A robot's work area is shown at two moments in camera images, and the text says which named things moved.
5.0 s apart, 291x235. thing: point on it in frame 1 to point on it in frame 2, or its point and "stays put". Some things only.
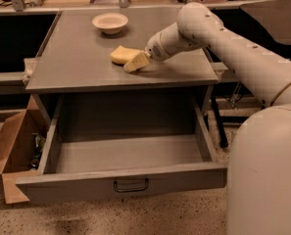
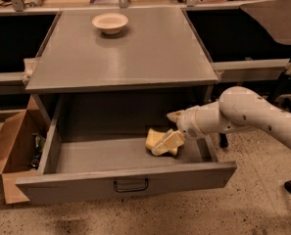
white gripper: [155, 50] to [188, 125]
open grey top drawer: [112, 144] stays put
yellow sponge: [122, 55] to [153, 136]
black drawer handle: [130, 190] stays put
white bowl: [110, 23] stays put
